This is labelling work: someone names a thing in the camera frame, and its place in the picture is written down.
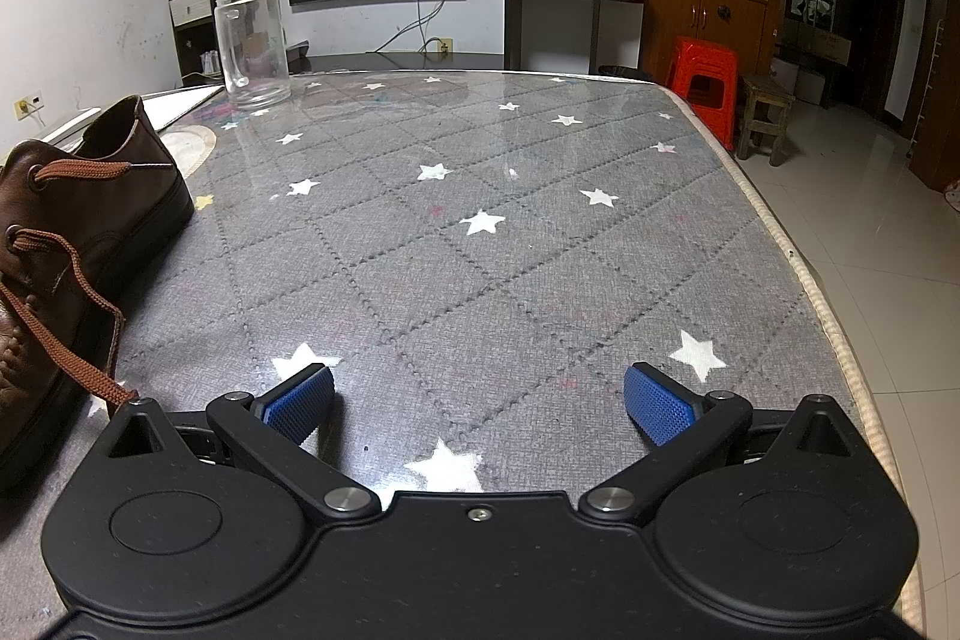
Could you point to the wall outlet under television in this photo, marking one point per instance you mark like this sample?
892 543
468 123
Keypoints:
445 45

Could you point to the wall outlet with yellow plug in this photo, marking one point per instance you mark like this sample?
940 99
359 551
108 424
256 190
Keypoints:
30 104

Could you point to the red plastic stool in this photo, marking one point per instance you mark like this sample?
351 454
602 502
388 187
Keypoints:
701 59

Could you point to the dark low television stand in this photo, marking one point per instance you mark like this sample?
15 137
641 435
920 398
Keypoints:
397 60

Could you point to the small wooden stool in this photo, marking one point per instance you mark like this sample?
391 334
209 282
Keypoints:
765 89

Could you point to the clear glass jar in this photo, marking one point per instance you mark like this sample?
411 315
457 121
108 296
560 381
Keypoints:
251 63

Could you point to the brown shoelace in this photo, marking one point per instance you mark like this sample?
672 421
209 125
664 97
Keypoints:
82 168

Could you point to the dark wooden door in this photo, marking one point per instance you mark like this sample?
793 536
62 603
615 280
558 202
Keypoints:
874 10

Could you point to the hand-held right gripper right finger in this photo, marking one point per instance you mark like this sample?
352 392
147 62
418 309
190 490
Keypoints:
660 404

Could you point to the white paper notepad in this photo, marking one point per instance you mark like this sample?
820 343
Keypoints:
172 104

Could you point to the grey star-print table mat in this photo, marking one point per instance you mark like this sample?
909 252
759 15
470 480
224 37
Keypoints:
487 280

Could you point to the brown leather shoe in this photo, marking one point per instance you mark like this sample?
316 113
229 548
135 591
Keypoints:
142 183

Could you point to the white shelf drawer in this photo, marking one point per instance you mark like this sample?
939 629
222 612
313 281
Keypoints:
189 6

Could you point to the white bar-shaped device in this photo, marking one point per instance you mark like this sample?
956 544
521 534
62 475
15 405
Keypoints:
71 126

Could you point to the round black induction cooktop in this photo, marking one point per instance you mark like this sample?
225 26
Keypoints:
187 145

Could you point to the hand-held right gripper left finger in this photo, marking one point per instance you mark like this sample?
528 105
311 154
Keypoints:
300 404

